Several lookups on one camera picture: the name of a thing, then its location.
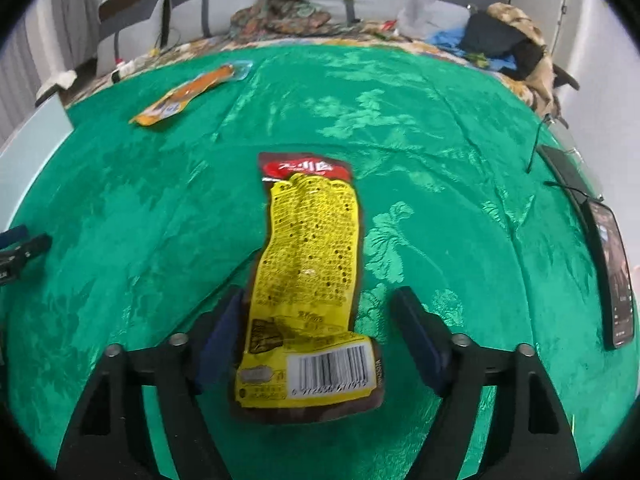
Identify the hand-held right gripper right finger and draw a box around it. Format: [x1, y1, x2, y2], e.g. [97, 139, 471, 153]
[390, 286, 583, 480]

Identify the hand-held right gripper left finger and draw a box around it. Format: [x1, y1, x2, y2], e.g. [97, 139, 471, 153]
[56, 285, 246, 480]

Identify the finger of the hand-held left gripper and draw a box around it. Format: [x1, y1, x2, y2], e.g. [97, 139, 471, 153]
[0, 225, 30, 250]
[0, 234, 53, 287]

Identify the white cardboard box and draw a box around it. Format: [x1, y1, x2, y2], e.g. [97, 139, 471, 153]
[0, 92, 75, 221]

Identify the yellow and brown snack packet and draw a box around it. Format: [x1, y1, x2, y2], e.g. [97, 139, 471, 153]
[229, 152, 387, 423]

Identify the orange snack packet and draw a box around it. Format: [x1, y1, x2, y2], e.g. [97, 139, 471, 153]
[129, 60, 253, 127]

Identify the white cloth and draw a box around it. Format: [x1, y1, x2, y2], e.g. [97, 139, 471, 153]
[35, 70, 78, 106]

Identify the red and white small bottle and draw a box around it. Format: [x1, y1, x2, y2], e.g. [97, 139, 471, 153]
[112, 57, 138, 81]

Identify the phone with lit screen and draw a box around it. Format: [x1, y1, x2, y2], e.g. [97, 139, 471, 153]
[582, 200, 637, 351]

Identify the black phone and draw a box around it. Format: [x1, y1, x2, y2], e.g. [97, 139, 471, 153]
[536, 145, 588, 206]

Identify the grey curtain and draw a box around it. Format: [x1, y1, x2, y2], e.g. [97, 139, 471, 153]
[50, 0, 106, 71]

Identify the floral bedsheet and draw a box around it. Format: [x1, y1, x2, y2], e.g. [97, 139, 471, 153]
[65, 30, 551, 111]

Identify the black bag with clothes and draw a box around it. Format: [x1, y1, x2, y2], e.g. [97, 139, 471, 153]
[487, 2, 566, 116]

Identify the blue cloth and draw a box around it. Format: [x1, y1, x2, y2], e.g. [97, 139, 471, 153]
[430, 27, 518, 73]

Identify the floral cloth heap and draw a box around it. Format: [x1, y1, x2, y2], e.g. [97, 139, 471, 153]
[230, 0, 401, 43]

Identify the clear plastic bag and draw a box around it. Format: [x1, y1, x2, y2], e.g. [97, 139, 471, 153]
[397, 0, 471, 38]

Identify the black cable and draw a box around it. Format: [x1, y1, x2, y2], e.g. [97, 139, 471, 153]
[525, 117, 608, 206]

